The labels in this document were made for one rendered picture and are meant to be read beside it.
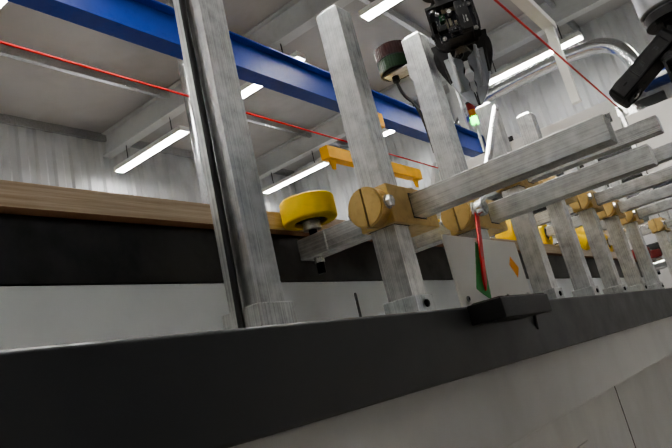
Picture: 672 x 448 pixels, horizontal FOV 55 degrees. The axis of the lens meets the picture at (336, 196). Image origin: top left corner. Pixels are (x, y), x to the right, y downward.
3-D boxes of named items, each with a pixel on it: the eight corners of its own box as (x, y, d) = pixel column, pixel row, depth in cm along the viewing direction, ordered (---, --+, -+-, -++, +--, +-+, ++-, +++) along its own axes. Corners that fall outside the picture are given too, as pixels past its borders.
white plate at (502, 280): (535, 301, 102) (516, 241, 105) (465, 308, 82) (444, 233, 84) (532, 302, 103) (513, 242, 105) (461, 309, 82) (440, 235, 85)
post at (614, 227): (647, 293, 176) (588, 135, 190) (644, 293, 173) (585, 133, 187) (634, 296, 178) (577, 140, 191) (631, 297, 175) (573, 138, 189)
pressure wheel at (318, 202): (344, 274, 94) (327, 200, 97) (355, 261, 87) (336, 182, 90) (291, 284, 92) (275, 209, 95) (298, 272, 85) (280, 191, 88)
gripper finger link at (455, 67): (456, 101, 93) (438, 46, 96) (460, 114, 99) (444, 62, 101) (477, 94, 93) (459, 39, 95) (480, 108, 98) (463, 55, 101)
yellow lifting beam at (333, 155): (425, 186, 700) (417, 160, 709) (331, 166, 565) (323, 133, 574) (418, 189, 705) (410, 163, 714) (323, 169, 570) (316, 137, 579)
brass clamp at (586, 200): (607, 209, 168) (600, 191, 169) (593, 205, 157) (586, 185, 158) (584, 217, 171) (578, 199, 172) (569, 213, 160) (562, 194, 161)
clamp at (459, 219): (509, 230, 105) (500, 201, 106) (475, 225, 94) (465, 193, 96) (478, 241, 108) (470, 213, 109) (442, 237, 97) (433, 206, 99)
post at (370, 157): (444, 357, 75) (349, 7, 88) (430, 360, 72) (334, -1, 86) (419, 363, 77) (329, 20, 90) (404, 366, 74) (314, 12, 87)
